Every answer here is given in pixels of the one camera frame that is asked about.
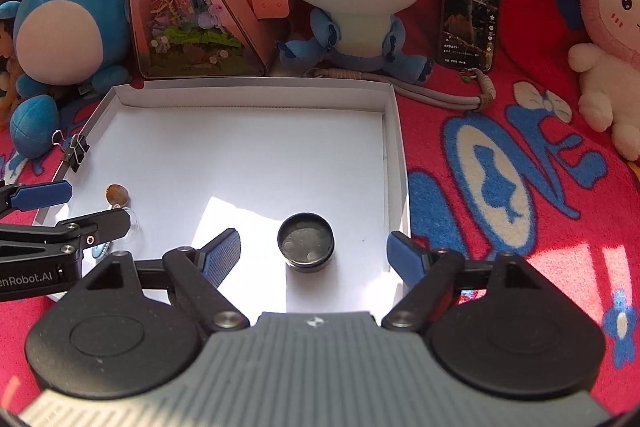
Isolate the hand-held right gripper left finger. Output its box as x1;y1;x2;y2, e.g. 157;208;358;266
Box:
75;228;251;333

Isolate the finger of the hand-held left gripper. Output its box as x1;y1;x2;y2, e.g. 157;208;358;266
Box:
0;179;73;217
0;209;132;258

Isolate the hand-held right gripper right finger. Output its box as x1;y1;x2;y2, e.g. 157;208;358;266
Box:
382;230;551;333

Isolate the clear plastic dome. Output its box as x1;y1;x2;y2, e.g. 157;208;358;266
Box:
112;204;143;243

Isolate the brown nut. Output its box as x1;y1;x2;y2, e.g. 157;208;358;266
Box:
105;184;130;206

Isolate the black round container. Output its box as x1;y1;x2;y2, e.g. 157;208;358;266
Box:
276;212;336;273

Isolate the white cardboard box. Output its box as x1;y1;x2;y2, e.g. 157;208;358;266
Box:
32;77;412;315

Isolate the black binder clip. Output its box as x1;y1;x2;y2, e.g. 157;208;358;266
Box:
51;130;91;172

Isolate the pink printed blanket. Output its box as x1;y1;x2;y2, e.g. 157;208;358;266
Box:
0;72;640;408

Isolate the brown-haired doll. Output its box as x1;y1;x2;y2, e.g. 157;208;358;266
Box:
0;19;21;132

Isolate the round blue mouse plush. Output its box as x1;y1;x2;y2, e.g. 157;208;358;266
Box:
0;0;133;155

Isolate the black smartphone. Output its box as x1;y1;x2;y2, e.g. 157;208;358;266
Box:
437;0;502;72

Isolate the pink rabbit plush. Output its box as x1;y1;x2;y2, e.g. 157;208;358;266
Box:
567;0;640;162

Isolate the grey phone lanyard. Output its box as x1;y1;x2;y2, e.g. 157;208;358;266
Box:
305;67;496;112

